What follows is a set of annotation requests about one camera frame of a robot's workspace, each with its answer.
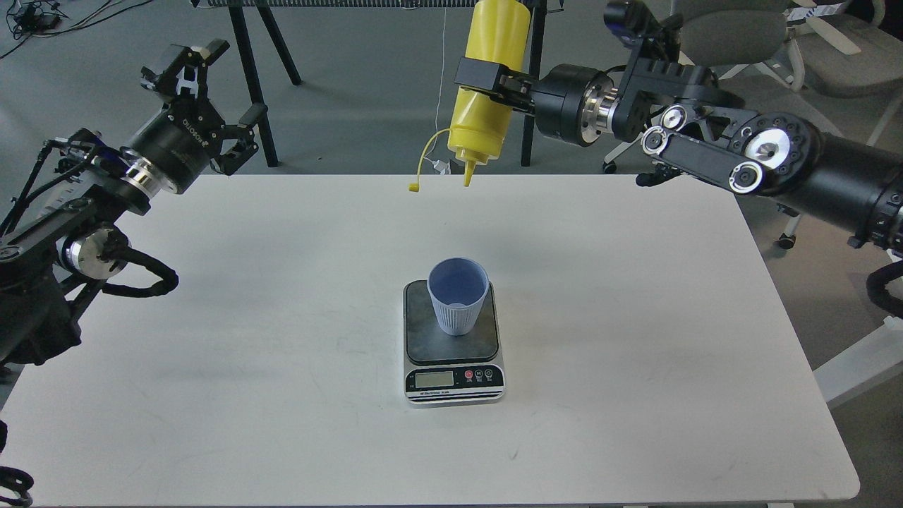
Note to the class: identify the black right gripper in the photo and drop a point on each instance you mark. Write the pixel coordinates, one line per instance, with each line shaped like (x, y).
(562, 102)

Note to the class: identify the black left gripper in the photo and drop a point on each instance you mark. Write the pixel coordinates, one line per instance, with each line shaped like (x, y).
(188, 134)

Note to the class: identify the yellow squeeze bottle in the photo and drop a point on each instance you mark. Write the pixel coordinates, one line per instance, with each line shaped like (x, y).
(498, 34)

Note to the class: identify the blue plastic cup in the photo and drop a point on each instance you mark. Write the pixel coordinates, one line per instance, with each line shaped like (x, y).
(458, 288)

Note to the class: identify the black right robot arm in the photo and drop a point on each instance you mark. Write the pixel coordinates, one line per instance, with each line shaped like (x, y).
(874, 174)

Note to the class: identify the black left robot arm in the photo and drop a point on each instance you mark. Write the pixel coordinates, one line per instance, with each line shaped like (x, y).
(60, 244)

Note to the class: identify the digital kitchen scale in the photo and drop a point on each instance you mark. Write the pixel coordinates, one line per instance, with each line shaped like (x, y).
(443, 370)

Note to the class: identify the black-legged background table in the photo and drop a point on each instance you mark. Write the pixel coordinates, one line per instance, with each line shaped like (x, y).
(375, 83)

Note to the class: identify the grey office chair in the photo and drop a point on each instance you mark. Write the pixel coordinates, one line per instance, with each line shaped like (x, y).
(689, 125)
(839, 55)

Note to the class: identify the white side table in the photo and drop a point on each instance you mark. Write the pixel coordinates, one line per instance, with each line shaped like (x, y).
(872, 360)

